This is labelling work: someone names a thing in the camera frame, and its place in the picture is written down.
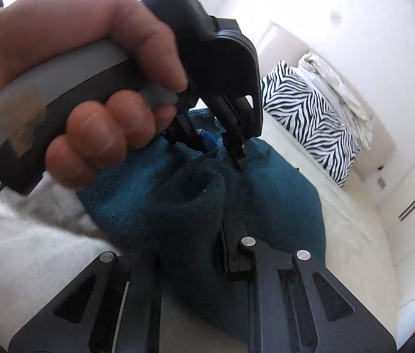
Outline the zebra print pillow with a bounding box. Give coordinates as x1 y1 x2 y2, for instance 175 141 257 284
260 60 361 189

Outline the bed with beige sheet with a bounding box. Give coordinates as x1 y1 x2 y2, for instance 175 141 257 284
0 108 401 353

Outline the folded white duvet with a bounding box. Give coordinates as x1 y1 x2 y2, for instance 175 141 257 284
299 52 374 151

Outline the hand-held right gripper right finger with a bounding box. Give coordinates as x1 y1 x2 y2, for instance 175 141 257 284
219 221 397 353

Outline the person's left hand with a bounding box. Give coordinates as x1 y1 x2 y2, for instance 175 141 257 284
0 0 190 189

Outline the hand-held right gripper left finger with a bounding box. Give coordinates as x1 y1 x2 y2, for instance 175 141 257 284
8 244 164 353

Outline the dark teal sweater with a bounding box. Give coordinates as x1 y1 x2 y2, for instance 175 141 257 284
77 108 327 335

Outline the white wardrobe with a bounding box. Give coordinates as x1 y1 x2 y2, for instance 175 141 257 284
362 147 415 309

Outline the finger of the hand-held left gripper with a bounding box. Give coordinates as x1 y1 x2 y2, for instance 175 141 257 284
165 107 218 156
207 95 247 172

